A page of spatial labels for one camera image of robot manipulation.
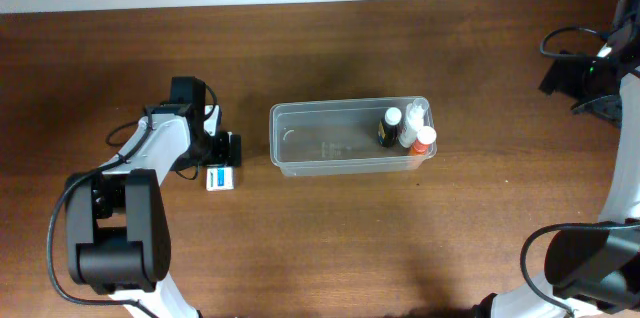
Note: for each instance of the dark syrup bottle white cap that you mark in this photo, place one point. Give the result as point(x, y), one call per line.
point(388, 127)

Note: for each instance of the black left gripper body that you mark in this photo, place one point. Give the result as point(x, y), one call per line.
point(232, 149)

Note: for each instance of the white squeeze bottle clear cap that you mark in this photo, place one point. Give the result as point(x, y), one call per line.
point(413, 121)

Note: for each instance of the white Panadol box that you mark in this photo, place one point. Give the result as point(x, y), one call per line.
point(220, 178)

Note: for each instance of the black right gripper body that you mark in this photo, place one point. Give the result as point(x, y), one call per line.
point(558, 76)

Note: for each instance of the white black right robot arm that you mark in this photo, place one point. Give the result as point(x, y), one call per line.
point(588, 269)

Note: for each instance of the clear plastic container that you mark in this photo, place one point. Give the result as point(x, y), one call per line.
point(337, 137)

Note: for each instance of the orange tablet tube white cap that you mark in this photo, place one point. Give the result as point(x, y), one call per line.
point(425, 137)

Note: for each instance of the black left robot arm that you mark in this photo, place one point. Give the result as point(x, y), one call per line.
point(117, 236)

